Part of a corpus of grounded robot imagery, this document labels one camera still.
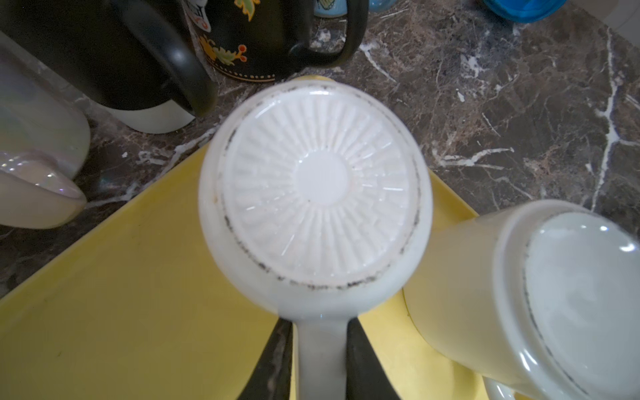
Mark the blue butterfly mug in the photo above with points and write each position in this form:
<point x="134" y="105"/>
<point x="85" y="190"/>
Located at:
<point x="338" y="8"/>

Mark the pink mug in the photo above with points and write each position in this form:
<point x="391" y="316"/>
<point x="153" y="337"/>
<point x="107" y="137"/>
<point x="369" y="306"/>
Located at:
<point x="44" y="144"/>

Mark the yellow plastic tray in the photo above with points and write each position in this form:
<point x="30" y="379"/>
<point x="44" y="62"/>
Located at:
<point x="138" y="309"/>

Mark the white bottom dark mug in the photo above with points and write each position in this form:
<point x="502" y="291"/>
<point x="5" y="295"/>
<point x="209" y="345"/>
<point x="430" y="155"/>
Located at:
<point x="133" y="58"/>

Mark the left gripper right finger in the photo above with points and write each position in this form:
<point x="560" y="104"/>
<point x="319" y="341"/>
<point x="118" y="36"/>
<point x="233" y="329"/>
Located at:
<point x="366" y="378"/>

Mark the white cream mug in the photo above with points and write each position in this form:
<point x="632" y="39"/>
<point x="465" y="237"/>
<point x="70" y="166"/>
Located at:
<point x="542" y="300"/>

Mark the white ribbed mug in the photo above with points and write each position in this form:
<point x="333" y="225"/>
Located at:
<point x="315" y="203"/>

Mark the white cup blue lid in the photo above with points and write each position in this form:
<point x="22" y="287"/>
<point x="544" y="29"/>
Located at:
<point x="524" y="11"/>

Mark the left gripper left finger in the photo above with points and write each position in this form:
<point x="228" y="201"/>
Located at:
<point x="271" y="377"/>

